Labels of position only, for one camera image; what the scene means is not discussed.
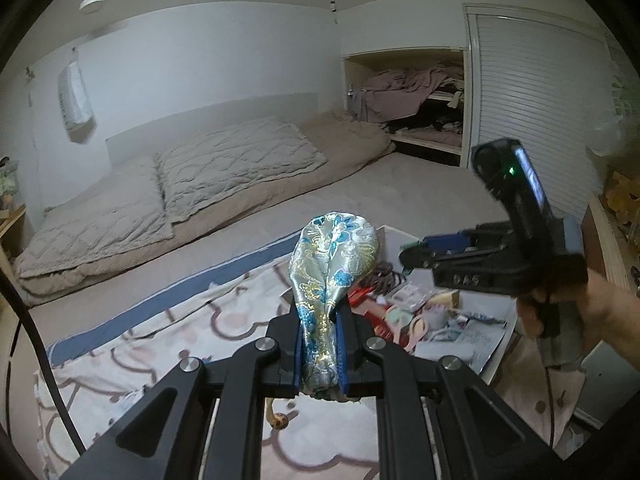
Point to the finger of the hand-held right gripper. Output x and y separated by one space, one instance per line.
425 259
442 242

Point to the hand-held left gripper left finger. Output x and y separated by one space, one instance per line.
298 355

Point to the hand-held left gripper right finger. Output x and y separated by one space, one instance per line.
342 350

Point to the floral silk pouch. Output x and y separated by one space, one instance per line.
330 270

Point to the white storage box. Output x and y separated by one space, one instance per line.
492 317

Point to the person's right hand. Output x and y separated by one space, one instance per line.
612 300

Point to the clear press-on nail box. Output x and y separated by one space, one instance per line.
412 296

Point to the brown hair claw clip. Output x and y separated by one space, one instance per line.
387 280

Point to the light wooden block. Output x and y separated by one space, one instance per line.
447 299

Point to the small red packet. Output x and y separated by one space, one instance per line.
361 296

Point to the mint green item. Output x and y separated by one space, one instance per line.
395 316

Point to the bed with grey sheet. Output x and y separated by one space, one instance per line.
400 195

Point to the pink hair clip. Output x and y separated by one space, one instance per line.
415 335

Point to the white paper booklet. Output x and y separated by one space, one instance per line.
475 342

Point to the wooden side shelf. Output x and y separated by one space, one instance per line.
607 245

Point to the pink folded clothes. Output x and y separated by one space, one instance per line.
430 136

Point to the clear plastic bag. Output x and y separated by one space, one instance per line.
612 132

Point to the white louvered door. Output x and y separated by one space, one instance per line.
535 85

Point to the dark clothes pile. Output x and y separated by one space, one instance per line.
425 119

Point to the beige folded comforter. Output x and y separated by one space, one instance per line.
350 135

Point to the printed blanket with blue border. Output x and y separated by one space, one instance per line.
150 340

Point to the mauve clothes pile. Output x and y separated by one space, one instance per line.
400 90

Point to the white flat board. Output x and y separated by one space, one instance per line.
607 380

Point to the large quilted grey pillow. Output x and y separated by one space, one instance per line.
235 165

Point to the open closet shelf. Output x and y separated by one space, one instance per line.
360 57

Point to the wooden nightstand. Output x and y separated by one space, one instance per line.
12 225

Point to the small plant decoration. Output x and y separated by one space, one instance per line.
7 180

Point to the round ceiling smoke detector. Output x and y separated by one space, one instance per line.
93 2

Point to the white hanging wall pouch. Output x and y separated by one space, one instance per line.
75 95

